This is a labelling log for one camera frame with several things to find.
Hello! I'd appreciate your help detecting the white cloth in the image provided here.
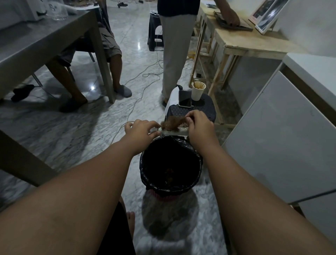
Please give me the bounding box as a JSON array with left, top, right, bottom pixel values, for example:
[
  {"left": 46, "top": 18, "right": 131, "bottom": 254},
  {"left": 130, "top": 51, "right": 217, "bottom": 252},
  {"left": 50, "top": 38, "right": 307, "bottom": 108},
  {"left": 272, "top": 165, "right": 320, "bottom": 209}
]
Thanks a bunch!
[{"left": 167, "top": 85, "right": 183, "bottom": 106}]

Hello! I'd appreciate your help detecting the trash bin with black bag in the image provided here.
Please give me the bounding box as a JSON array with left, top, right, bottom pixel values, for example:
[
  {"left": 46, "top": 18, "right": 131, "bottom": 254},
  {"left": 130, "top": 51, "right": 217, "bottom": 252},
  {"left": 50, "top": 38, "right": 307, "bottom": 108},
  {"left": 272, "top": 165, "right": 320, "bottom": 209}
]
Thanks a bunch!
[{"left": 139, "top": 135, "right": 203, "bottom": 202}]

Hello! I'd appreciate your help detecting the person's right hand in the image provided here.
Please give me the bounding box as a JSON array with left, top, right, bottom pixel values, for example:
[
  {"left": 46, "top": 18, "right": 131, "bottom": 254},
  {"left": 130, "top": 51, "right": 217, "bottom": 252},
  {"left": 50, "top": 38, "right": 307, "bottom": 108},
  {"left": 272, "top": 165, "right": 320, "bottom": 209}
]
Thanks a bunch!
[{"left": 185, "top": 110, "right": 221, "bottom": 153}]

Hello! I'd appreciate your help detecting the clear glass jar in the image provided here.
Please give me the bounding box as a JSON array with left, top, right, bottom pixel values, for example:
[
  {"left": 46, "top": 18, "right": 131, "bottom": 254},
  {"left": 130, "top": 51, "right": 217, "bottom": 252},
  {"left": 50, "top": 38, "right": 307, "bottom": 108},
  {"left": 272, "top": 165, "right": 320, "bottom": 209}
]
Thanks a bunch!
[{"left": 47, "top": 0, "right": 69, "bottom": 21}]

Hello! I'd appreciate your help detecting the white appliance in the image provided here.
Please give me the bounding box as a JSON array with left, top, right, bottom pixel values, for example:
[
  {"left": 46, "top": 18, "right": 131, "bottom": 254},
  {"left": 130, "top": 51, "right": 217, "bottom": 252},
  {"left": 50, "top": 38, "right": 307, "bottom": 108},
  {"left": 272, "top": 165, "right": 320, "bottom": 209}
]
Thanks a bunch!
[{"left": 25, "top": 0, "right": 54, "bottom": 21}]

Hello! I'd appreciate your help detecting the person's left hand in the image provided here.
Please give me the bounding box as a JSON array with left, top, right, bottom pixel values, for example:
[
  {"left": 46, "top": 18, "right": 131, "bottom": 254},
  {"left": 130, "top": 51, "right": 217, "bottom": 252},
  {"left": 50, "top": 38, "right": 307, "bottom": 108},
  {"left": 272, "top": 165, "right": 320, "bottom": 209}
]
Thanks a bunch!
[{"left": 124, "top": 119, "right": 162, "bottom": 156}]

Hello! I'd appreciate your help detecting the clump of brown hair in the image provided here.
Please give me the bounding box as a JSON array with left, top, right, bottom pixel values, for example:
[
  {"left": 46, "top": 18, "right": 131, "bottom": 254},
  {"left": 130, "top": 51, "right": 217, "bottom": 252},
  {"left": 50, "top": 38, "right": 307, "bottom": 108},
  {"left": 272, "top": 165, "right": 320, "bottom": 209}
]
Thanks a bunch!
[{"left": 160, "top": 117, "right": 190, "bottom": 131}]

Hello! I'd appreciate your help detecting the white cabinet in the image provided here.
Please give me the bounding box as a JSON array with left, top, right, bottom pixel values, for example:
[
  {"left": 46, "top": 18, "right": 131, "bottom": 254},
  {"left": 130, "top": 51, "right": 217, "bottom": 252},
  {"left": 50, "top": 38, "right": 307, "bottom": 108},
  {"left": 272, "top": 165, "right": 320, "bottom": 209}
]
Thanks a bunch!
[{"left": 223, "top": 53, "right": 336, "bottom": 246}]

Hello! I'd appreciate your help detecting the person's left forearm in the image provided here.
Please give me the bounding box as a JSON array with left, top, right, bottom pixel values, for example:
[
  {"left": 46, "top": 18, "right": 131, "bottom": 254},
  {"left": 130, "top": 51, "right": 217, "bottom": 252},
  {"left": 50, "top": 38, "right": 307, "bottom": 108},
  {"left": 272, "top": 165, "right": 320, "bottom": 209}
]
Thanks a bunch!
[{"left": 0, "top": 139, "right": 144, "bottom": 255}]

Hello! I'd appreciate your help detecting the light wooden table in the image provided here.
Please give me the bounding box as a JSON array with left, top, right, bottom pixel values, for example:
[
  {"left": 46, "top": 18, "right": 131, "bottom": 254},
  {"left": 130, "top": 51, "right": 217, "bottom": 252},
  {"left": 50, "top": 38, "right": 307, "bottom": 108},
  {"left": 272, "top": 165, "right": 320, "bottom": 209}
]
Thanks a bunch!
[
  {"left": 190, "top": 16, "right": 302, "bottom": 126},
  {"left": 193, "top": 2, "right": 223, "bottom": 54}
]

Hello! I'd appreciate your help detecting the black plastic stool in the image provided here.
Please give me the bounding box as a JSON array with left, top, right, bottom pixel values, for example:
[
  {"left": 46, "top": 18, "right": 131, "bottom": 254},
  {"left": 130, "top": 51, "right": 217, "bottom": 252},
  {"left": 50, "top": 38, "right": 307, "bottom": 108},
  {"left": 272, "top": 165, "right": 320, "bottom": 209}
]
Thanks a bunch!
[
  {"left": 147, "top": 13, "right": 165, "bottom": 52},
  {"left": 165, "top": 92, "right": 216, "bottom": 124}
]

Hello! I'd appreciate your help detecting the white paper cup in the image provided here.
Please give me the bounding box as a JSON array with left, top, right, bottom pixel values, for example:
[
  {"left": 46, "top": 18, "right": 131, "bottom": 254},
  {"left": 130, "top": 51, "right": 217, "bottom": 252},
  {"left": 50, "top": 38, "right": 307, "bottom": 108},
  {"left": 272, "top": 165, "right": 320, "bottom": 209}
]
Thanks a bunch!
[{"left": 191, "top": 81, "right": 207, "bottom": 102}]

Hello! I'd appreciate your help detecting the dark flat tray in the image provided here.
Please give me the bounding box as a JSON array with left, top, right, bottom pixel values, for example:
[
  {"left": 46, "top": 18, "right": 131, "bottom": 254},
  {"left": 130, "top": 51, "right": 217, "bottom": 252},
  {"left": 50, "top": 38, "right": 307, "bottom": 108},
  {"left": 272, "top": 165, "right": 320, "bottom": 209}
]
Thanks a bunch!
[{"left": 213, "top": 11, "right": 254, "bottom": 32}]

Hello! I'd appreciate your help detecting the person's right forearm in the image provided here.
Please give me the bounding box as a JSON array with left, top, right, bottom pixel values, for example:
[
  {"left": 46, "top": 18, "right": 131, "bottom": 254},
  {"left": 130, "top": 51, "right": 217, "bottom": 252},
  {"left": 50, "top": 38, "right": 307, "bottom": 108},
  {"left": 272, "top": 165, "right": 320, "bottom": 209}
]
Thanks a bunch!
[{"left": 199, "top": 143, "right": 336, "bottom": 255}]

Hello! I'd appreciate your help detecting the grey metal table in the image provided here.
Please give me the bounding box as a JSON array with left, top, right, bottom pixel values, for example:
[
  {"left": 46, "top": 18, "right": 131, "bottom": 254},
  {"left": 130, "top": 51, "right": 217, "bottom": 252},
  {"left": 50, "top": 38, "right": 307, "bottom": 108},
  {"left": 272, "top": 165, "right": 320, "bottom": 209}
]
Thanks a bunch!
[{"left": 0, "top": 8, "right": 116, "bottom": 187}]

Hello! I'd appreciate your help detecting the dark slipper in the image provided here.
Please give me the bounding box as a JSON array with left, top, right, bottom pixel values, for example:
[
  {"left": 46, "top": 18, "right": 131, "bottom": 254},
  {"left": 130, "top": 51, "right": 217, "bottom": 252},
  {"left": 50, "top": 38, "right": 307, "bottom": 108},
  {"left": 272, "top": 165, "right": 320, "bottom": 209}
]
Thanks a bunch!
[{"left": 60, "top": 97, "right": 89, "bottom": 113}]

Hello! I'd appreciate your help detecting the black smartphone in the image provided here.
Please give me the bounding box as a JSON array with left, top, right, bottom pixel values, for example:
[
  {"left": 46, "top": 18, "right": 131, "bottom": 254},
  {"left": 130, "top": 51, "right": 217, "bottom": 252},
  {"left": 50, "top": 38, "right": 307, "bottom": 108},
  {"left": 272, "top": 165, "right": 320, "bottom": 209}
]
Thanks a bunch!
[{"left": 179, "top": 89, "right": 194, "bottom": 109}]

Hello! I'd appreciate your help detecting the person's leg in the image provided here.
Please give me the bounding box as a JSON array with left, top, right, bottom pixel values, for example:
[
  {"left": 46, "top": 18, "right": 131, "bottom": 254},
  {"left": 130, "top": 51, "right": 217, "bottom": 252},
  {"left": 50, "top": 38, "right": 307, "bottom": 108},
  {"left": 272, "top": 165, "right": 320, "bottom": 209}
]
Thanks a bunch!
[{"left": 97, "top": 197, "right": 137, "bottom": 255}]

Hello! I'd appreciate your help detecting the black slipper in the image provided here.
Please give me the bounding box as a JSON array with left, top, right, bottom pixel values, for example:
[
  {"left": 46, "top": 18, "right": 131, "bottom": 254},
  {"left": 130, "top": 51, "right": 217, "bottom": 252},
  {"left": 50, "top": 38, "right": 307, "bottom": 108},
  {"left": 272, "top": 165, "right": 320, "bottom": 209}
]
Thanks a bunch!
[{"left": 11, "top": 84, "right": 35, "bottom": 103}]

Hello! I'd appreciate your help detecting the white floor cable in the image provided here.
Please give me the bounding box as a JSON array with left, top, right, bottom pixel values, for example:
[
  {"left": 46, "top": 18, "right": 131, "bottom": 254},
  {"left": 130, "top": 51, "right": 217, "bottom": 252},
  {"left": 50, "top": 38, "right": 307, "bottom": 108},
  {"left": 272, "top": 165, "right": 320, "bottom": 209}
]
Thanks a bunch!
[{"left": 111, "top": 26, "right": 164, "bottom": 143}]

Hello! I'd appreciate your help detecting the grey slipper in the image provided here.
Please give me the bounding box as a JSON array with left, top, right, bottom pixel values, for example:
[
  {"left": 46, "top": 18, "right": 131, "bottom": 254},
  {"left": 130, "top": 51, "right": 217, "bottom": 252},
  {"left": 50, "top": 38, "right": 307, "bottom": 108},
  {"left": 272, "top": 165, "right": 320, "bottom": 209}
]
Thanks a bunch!
[{"left": 114, "top": 84, "right": 133, "bottom": 98}]

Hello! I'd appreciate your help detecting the white hairbrush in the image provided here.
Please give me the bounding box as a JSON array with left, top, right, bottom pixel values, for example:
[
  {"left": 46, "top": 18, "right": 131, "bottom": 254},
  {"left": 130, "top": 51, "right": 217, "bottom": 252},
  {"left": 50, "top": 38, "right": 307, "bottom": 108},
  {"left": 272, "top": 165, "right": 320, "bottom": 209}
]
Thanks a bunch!
[{"left": 158, "top": 123, "right": 189, "bottom": 137}]

